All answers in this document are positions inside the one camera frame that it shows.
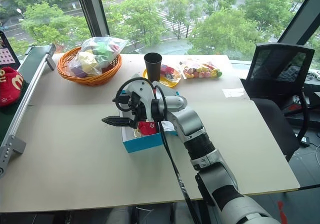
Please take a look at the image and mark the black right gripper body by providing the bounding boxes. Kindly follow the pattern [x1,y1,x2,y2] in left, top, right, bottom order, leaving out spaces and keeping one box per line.
[128,91,151,130]

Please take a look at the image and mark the blue cardboard shoebox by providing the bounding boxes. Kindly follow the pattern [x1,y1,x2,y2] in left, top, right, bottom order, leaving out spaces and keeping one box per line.
[118,73,180,154]

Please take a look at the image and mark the red slipper with white print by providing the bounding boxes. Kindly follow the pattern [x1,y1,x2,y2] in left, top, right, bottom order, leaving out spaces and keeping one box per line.
[138,121,158,136]

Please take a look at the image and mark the orange wicker basket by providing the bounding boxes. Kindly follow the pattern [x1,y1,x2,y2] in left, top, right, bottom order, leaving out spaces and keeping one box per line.
[56,46,123,87]

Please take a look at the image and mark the yellow plate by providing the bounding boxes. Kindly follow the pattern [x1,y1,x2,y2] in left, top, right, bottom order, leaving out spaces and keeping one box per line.
[142,67,182,88]

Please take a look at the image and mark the black paper cup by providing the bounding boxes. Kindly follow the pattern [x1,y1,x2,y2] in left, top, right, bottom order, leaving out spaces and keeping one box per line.
[143,52,163,83]

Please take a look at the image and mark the colourful snack packets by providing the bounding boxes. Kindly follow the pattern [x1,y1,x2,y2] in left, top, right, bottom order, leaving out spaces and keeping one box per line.
[159,64,182,81]

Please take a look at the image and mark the clear bag of colourful blocks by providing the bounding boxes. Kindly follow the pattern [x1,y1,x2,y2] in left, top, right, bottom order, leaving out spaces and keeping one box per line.
[66,35,129,78]

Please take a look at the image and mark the clear bag of colourful candies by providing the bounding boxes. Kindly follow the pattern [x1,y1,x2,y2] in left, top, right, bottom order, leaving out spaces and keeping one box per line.
[178,58,223,80]

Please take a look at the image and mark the dark window pillar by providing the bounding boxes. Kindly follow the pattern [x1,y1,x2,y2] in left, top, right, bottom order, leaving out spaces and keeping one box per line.
[73,0,111,50]
[276,0,320,45]

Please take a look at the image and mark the white paper label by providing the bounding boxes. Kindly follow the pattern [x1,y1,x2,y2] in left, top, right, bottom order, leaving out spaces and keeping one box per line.
[221,88,248,99]

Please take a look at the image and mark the red plush toy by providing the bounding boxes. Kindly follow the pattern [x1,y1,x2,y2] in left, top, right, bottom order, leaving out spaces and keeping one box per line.
[0,66,25,108]

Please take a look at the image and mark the dark tablet with pink grid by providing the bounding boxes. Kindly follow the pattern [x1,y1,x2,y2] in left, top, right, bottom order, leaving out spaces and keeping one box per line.
[0,30,22,71]

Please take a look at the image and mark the black mesh office chair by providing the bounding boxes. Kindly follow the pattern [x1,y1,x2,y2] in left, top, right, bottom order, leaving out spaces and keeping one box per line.
[239,43,316,162]

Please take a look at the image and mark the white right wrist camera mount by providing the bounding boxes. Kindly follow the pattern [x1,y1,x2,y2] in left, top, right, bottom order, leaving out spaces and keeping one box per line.
[121,78,157,122]

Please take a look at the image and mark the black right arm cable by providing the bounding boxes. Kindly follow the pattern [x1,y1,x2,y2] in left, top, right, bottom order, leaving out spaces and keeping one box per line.
[116,78,202,224]

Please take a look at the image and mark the green conveyor belt aluminium frame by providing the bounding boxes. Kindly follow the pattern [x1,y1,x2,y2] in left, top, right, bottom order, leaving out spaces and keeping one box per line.
[0,43,57,179]

